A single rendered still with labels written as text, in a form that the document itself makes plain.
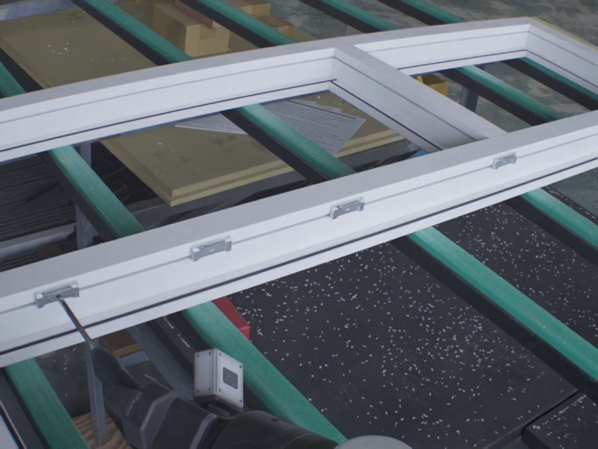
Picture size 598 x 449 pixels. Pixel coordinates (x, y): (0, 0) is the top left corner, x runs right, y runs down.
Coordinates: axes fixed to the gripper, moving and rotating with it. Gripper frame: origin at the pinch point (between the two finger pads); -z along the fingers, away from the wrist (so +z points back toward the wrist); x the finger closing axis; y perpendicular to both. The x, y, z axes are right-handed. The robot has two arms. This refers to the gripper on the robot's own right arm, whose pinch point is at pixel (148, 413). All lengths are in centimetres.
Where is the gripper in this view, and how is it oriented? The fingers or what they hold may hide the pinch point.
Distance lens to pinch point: 71.9
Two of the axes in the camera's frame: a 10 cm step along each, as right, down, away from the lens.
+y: -4.1, 8.7, -2.7
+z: 7.8, 1.9, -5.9
